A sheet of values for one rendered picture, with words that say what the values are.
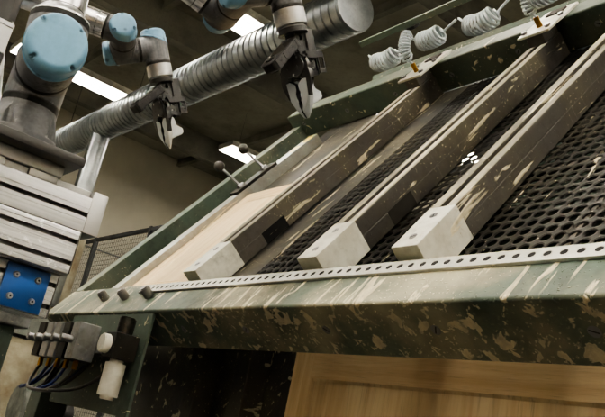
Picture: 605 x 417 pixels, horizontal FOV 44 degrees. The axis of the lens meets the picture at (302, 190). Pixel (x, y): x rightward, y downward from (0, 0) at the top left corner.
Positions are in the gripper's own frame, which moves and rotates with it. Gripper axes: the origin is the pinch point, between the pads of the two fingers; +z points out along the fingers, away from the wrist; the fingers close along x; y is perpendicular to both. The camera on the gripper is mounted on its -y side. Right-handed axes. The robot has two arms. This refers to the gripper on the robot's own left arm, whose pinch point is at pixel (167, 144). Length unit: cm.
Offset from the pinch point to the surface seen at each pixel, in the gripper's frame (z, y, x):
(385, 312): 45, -32, -116
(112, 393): 60, -45, -36
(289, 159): 9, 50, 7
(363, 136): 9, 40, -43
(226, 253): 34, -13, -43
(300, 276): 39, -25, -87
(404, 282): 41, -28, -117
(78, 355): 51, -46, -22
